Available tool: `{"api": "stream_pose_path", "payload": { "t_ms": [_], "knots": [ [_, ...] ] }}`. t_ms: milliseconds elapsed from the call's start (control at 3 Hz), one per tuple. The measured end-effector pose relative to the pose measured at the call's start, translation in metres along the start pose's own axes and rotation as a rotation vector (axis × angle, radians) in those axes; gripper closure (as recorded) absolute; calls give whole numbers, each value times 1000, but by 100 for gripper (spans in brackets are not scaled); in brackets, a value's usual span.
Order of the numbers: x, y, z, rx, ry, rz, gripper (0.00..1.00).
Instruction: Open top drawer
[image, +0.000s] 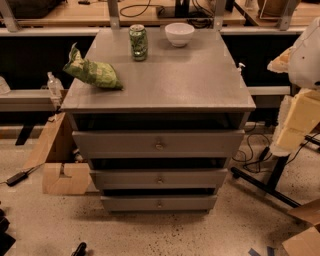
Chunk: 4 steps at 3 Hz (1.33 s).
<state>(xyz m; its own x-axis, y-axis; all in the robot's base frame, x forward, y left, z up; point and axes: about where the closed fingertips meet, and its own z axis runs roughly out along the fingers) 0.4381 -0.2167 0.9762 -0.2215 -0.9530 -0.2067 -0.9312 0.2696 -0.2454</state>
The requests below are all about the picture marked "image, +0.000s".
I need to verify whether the green soda can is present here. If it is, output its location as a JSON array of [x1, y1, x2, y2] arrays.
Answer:
[[129, 24, 148, 61]]

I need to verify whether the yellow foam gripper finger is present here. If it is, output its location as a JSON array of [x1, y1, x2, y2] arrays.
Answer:
[[270, 89, 320, 156]]

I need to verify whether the grey drawer cabinet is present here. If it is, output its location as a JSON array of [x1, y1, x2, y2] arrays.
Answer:
[[62, 28, 255, 197]]

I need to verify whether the black object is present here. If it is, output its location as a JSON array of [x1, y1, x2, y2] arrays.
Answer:
[[0, 208, 16, 256], [71, 242, 87, 256]]

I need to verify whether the grey bottom drawer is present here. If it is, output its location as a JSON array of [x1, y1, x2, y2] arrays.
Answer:
[[101, 195, 217, 212]]

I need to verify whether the grey top drawer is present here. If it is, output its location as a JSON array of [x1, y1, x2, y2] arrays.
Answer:
[[72, 130, 244, 159]]

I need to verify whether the black object at left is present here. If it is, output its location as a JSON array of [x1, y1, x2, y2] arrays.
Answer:
[[0, 208, 16, 256]]

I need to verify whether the black object at bottom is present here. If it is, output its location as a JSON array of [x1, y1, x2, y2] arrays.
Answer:
[[71, 242, 87, 256]]

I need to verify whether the grey drawer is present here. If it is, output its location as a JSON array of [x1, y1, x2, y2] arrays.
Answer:
[[101, 195, 217, 212], [72, 130, 244, 159], [90, 168, 227, 190]]

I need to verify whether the cardboard box at right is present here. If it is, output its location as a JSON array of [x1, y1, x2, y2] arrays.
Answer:
[[282, 199, 320, 256]]

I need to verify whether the white bowl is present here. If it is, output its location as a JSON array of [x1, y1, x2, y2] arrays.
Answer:
[[165, 23, 195, 47]]

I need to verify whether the white pump dispenser bottle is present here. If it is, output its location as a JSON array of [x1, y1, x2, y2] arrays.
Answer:
[[237, 62, 246, 74]]

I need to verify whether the black cable on bench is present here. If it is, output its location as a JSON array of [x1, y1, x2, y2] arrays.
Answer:
[[119, 0, 166, 19]]

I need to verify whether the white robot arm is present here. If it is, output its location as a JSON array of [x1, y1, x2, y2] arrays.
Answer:
[[267, 17, 320, 156]]

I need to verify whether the black power adapter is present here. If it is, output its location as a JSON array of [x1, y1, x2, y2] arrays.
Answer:
[[6, 172, 28, 187]]

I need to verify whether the clear plastic bottle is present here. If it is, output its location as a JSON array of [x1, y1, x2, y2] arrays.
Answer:
[[47, 72, 64, 97]]

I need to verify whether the grey middle drawer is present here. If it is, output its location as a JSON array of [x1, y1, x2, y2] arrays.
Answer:
[[90, 168, 227, 190]]

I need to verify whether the open cardboard box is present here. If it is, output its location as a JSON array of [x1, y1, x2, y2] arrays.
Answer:
[[24, 112, 92, 195]]

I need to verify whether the green chip bag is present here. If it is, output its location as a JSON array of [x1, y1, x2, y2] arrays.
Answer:
[[63, 44, 123, 90]]

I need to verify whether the black stand base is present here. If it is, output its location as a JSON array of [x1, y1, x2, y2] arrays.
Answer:
[[230, 134, 320, 209]]

